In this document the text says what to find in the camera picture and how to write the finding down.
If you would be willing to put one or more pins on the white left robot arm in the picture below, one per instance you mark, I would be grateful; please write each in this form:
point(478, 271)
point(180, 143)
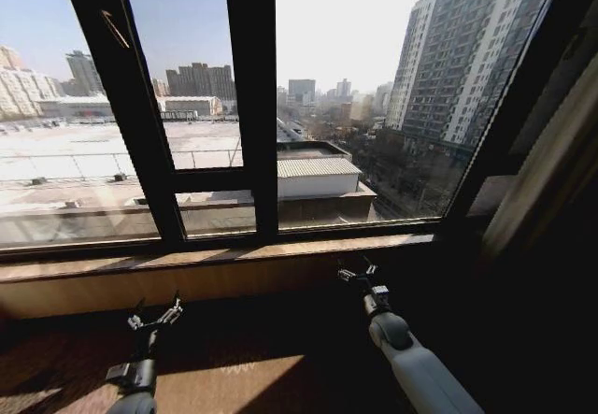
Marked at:
point(135, 386)

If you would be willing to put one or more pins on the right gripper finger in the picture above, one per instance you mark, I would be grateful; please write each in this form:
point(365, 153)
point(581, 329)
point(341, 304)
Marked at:
point(346, 275)
point(371, 268)

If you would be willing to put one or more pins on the low building corrugated roof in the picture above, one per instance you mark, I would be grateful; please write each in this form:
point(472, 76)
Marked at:
point(317, 175)

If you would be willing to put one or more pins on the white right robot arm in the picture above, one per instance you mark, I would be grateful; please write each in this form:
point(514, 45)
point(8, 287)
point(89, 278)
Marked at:
point(411, 362)

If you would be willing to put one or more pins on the beige fabric curtain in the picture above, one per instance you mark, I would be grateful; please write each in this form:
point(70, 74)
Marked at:
point(537, 166)

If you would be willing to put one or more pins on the tall grey apartment building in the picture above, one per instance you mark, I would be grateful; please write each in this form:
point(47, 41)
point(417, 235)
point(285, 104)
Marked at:
point(458, 59)

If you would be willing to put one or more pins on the wooden window sill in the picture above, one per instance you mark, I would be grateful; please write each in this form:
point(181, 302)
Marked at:
point(205, 269)

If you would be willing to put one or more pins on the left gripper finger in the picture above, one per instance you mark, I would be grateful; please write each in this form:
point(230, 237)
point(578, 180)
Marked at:
point(134, 321)
point(171, 314)

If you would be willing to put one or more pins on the black window frame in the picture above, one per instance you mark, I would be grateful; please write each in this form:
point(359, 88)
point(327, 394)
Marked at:
point(252, 105)

